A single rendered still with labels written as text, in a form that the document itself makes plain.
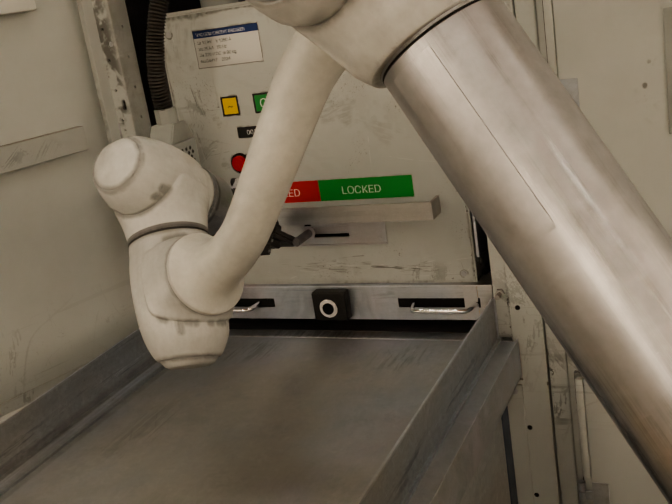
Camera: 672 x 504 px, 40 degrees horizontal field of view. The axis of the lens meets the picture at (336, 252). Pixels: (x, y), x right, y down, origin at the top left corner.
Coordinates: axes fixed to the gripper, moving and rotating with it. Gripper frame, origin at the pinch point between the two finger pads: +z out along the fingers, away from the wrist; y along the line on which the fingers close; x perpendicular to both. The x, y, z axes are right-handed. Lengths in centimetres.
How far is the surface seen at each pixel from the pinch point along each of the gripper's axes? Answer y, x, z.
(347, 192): -7.9, 10.1, 3.7
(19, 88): -19.9, -34.9, -23.2
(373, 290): 6.8, 12.5, 10.9
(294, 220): -3.2, 1.9, 1.9
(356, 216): -3.4, 12.7, 1.8
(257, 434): 30.5, 8.1, -16.3
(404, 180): -9.1, 19.9, 3.0
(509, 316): 11.0, 35.1, 10.1
